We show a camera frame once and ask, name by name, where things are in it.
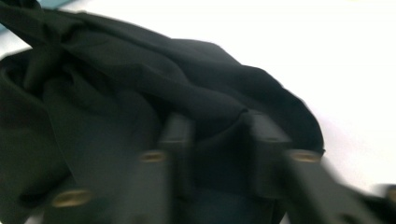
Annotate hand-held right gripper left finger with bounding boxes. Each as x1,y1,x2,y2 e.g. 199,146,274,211
157,112,196,203

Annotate black pants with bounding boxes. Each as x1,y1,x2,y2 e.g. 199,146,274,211
0,0,326,224

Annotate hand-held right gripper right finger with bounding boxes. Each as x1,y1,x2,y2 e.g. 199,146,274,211
246,111,293,200

